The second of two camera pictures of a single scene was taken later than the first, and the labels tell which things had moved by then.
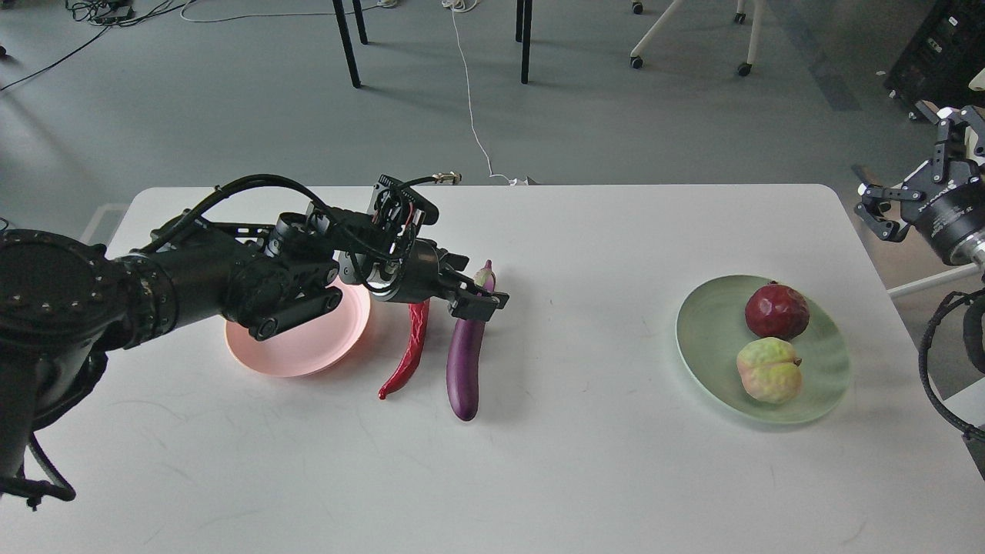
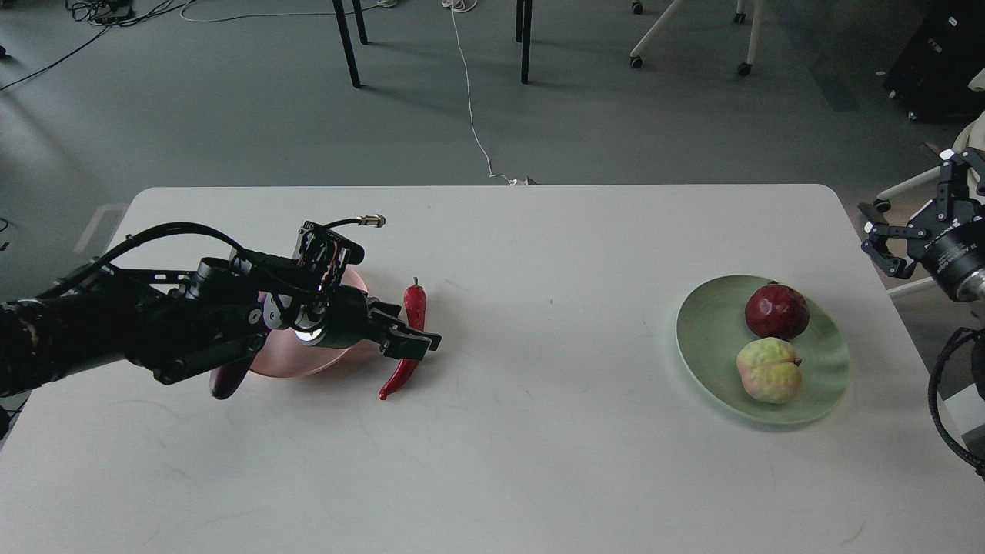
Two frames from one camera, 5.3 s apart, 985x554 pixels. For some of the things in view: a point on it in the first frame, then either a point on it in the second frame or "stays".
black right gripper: x=945 y=198 → x=948 y=248
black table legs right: x=525 y=14 stays
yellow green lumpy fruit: x=769 y=370 stays
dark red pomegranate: x=777 y=311 stays
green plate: x=712 y=328 stays
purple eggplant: x=463 y=363 → x=223 y=383
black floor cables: x=108 y=14 stays
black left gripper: x=419 y=270 → x=349 y=318
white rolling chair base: x=636 y=60 stays
